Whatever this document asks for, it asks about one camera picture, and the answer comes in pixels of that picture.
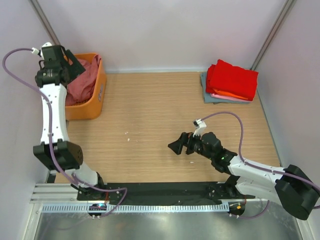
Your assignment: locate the red folded t shirt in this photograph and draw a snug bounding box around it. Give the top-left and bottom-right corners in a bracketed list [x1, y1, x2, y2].
[205, 59, 259, 101]

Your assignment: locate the orange folded t shirt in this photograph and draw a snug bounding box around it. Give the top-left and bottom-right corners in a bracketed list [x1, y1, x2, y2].
[211, 89, 252, 101]

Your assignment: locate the orange plastic basket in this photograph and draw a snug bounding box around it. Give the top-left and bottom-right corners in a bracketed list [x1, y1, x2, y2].
[65, 53, 107, 121]

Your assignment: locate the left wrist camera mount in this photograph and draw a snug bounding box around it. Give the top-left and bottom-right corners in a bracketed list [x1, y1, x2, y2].
[31, 42, 52, 58]

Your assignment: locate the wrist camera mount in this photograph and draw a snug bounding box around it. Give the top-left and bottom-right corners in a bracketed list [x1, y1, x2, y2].
[193, 119, 207, 137]
[31, 42, 52, 58]

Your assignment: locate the grey folded t shirt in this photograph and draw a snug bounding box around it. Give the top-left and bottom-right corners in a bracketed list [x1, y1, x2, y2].
[200, 72, 250, 105]

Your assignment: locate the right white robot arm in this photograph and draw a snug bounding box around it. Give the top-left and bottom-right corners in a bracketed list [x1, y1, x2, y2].
[168, 132, 320, 220]

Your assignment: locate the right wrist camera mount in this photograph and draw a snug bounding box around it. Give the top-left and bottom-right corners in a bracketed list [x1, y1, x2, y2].
[193, 119, 207, 137]

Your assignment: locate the light pink folded t shirt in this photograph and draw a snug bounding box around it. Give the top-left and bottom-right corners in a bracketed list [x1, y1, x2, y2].
[210, 93, 251, 103]

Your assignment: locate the aluminium frame rail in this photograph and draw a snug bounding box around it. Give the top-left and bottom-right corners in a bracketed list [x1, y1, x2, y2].
[29, 182, 81, 205]

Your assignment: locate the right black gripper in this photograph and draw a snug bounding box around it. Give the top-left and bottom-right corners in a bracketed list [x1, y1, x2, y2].
[168, 129, 214, 161]

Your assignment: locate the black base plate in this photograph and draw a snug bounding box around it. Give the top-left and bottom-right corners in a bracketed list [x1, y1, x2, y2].
[73, 181, 245, 206]

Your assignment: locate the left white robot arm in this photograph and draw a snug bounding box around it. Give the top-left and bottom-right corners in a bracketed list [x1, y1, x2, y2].
[33, 42, 107, 200]

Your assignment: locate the white slotted cable duct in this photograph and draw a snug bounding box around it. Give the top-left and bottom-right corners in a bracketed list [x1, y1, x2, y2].
[41, 202, 230, 214]

